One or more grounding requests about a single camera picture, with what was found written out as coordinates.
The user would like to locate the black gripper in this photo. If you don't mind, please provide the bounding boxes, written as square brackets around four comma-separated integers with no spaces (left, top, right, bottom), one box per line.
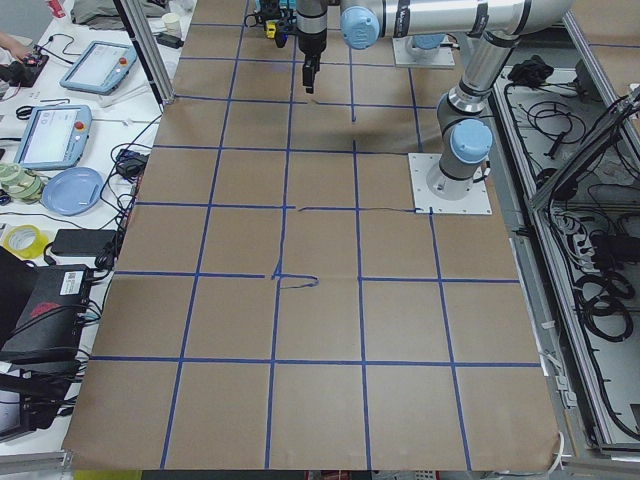
[254,0,297,48]
[297,14,327,94]

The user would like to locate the yellow beetle toy car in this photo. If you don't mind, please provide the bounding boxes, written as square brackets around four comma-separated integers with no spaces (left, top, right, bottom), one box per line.
[264,20,277,39]

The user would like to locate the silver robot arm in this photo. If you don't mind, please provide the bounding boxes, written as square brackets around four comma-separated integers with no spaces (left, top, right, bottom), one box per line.
[335,0,572,185]

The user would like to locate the paper cup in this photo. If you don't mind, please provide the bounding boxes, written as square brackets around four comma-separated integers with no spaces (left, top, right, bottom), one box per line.
[161,12,182,38]

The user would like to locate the upper teach pendant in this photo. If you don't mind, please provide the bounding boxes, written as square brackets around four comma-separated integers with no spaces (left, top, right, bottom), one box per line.
[59,41,138,95]

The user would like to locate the teach pendant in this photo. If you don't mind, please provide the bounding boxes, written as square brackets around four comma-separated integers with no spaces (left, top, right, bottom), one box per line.
[59,41,138,95]
[14,105,93,171]

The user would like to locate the lower teach pendant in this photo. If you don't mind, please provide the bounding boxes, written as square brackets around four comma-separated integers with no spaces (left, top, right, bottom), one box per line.
[14,105,93,171]

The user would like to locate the blue plastic plate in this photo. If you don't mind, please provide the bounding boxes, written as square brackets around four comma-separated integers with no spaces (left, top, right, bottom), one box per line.
[41,167,104,216]

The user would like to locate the black power adapter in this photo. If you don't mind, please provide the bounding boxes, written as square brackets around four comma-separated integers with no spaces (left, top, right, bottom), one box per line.
[50,229,116,257]

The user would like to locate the green tape rolls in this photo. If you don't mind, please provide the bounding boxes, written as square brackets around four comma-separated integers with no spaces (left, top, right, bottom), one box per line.
[1,163,45,203]

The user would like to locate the yellow tape roll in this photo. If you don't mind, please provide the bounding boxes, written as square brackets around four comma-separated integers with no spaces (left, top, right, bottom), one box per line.
[2,225,50,260]

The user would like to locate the black laptop computer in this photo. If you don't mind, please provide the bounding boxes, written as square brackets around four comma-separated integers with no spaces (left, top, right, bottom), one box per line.
[1,249,91,365]

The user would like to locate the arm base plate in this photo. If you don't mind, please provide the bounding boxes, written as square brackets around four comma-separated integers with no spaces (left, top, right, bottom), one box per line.
[393,33,455,70]
[408,153,492,215]

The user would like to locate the aluminium frame post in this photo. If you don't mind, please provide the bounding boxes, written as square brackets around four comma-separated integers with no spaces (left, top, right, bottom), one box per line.
[114,0,175,106]

